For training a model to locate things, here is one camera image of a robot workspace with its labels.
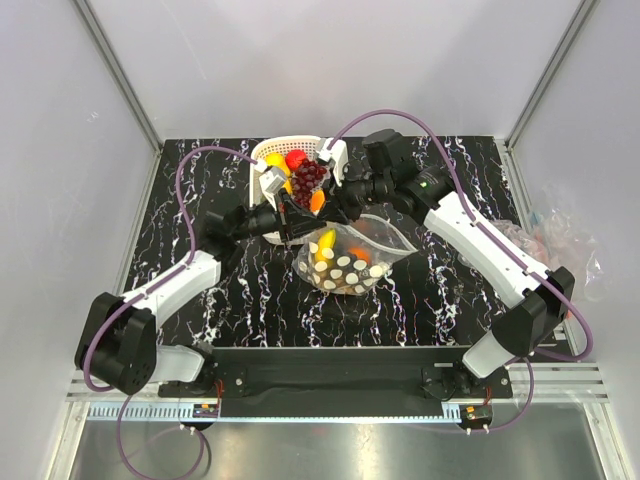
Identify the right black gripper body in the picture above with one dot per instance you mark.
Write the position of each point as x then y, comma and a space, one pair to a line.
360, 193

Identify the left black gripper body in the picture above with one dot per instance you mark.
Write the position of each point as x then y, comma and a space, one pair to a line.
263, 220

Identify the yellow banana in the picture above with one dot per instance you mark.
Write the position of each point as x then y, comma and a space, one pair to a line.
324, 250

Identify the purple red grape bunch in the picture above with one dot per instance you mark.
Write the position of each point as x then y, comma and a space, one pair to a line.
306, 180

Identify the clear dotted zip bag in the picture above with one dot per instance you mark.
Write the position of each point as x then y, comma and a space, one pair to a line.
385, 243

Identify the orange fruit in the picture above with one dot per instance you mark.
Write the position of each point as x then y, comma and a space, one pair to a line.
360, 253

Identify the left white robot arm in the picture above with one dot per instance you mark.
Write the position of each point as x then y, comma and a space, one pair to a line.
118, 347

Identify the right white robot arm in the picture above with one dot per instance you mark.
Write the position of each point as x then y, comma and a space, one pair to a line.
535, 297

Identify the pile of spare zip bags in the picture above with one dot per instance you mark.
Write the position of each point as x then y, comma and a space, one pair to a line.
558, 237

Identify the orange yellow mango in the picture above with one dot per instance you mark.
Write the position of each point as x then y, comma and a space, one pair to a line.
317, 201

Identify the upper yellow lemon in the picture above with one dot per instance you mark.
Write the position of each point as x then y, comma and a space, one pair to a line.
276, 159

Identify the red strawberry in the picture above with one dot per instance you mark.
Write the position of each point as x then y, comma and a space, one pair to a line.
295, 159

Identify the white plastic basket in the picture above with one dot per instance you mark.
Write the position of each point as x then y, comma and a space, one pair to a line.
282, 145

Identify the left connector block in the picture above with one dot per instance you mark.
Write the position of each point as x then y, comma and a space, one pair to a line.
206, 410

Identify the connector block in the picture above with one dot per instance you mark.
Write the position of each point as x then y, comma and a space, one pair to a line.
206, 410
478, 413

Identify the right connector block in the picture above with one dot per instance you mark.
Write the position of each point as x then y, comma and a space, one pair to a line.
478, 413

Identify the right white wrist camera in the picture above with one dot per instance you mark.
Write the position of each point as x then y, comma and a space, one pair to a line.
333, 156

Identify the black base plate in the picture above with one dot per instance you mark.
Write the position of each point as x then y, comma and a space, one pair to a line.
331, 356

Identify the aluminium frame rail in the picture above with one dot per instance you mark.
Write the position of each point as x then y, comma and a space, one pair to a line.
305, 390

